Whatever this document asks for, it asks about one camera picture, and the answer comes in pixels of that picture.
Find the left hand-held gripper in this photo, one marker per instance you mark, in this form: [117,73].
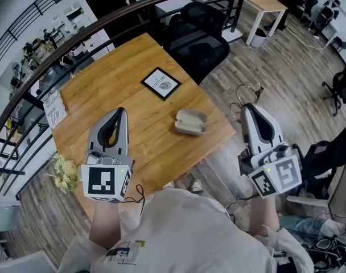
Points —
[102,181]

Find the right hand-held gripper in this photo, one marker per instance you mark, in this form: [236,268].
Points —
[286,175]

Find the eyeglasses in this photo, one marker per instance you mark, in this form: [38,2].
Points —
[257,91]

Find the beige glasses case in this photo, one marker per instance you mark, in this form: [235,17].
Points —
[190,122]

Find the person's left forearm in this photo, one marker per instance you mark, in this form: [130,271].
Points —
[104,226]

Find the person's right forearm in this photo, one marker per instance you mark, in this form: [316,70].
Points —
[262,215]

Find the pale yellow flower bouquet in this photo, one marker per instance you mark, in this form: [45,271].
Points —
[63,169]

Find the white printed sign card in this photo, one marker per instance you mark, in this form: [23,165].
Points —
[55,109]

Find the black framed picture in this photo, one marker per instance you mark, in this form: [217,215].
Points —
[161,83]

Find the person's right shoe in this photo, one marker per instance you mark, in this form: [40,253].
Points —
[196,185]

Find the white trash bin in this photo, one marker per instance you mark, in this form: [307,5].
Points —
[259,38]

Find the wooden table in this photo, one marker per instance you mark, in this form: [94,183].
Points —
[76,37]

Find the black mesh office chair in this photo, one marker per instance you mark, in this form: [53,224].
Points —
[195,44]

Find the person's white shirt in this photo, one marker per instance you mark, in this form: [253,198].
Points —
[184,232]

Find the wooden desk with white legs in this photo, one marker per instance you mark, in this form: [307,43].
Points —
[264,1]

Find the grey cabinet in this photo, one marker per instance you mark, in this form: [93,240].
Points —
[3,212]

